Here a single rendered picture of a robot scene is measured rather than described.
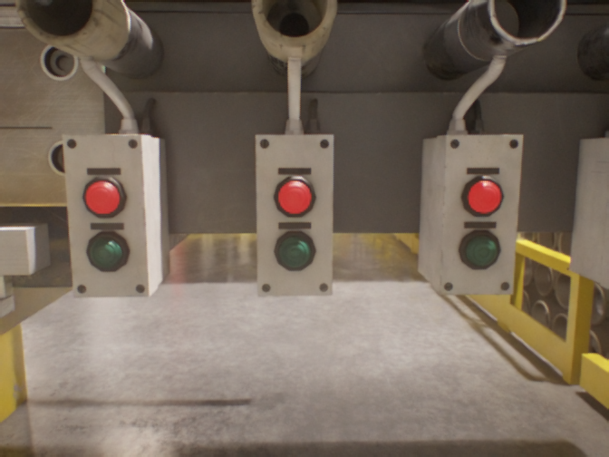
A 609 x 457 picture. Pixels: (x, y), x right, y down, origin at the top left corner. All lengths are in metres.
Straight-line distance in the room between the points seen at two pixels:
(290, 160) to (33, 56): 0.33
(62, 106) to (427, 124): 0.40
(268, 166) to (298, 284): 0.11
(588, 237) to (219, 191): 0.40
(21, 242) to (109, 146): 0.15
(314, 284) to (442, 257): 0.12
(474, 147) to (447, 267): 0.11
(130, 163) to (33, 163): 0.19
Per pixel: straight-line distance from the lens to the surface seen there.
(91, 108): 0.63
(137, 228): 0.49
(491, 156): 0.50
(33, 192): 0.66
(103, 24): 0.44
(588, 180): 0.61
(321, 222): 0.47
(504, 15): 0.52
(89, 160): 0.50
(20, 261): 0.58
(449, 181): 0.48
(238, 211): 0.56
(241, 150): 0.55
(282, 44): 0.40
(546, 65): 0.65
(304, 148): 0.46
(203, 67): 0.59
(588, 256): 0.61
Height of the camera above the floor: 0.75
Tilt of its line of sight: 9 degrees down
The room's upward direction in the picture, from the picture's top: straight up
